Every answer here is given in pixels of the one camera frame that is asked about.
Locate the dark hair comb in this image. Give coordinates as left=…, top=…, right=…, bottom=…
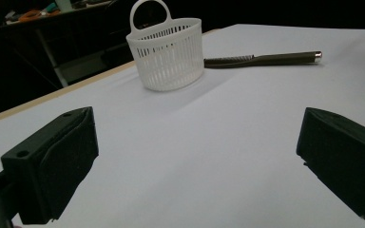
left=203, top=50, right=323, bottom=69

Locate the white slotted plastic basket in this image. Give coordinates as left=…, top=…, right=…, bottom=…
left=125, top=0, right=205, bottom=93

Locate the dark background desk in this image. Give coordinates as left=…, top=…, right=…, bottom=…
left=0, top=0, right=136, bottom=121

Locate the grey metal stand leg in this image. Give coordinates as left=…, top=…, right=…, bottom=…
left=34, top=28, right=69, bottom=88

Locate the orange cable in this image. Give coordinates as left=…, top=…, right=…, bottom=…
left=18, top=9, right=61, bottom=23

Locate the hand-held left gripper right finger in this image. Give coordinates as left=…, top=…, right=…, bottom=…
left=296, top=106, right=365, bottom=226

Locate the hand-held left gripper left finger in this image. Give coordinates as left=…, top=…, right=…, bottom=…
left=0, top=105, right=100, bottom=225

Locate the pale green post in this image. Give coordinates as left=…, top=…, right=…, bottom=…
left=55, top=0, right=74, bottom=13

